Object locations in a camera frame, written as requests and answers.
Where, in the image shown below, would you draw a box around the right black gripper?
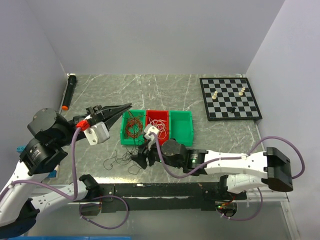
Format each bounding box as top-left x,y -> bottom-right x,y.
131,136 -> 183,169

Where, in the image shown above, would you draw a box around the green plastic bin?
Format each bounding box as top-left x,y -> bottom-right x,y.
169,110 -> 194,147
120,109 -> 146,146

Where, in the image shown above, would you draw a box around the red cables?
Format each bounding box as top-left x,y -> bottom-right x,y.
124,109 -> 145,140

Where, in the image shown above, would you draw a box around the black cables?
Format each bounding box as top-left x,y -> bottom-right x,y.
103,111 -> 146,176

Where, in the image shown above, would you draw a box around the white cables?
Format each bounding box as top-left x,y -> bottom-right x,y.
148,118 -> 169,140

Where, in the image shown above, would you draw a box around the red plastic bin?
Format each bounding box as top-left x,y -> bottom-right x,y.
145,110 -> 170,146

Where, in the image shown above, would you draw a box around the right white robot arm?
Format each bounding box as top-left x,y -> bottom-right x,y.
131,139 -> 293,200

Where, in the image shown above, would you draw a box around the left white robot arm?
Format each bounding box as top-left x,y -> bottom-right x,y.
0,103 -> 132,239

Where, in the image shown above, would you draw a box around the black marker orange cap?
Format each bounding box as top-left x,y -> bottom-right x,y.
61,75 -> 77,111

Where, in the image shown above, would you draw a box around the blue white toy bricks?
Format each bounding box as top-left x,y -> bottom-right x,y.
16,145 -> 60,179

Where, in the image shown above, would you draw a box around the white chess piece left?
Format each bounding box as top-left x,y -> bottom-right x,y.
212,91 -> 218,100

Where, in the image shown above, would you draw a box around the black grey chessboard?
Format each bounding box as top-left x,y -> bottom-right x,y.
199,77 -> 263,121

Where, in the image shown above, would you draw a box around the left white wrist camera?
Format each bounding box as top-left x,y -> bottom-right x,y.
76,120 -> 110,146

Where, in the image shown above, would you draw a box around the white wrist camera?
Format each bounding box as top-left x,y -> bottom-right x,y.
143,123 -> 160,150
76,120 -> 110,146

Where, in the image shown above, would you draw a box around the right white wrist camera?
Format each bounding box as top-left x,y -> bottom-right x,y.
143,123 -> 160,150

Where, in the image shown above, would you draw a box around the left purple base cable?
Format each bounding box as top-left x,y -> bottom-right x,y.
78,194 -> 130,230

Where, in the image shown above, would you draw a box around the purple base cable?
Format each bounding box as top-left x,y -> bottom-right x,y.
216,188 -> 263,222
78,194 -> 130,230

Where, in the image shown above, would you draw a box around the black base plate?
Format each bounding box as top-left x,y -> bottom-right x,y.
96,182 -> 234,211

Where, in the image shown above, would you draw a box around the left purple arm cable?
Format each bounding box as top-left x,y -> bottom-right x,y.
0,127 -> 82,203

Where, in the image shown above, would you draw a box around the aluminium rail frame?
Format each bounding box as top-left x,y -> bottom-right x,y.
14,194 -> 101,237

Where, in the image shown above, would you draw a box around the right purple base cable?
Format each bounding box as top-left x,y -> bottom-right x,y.
216,188 -> 263,222

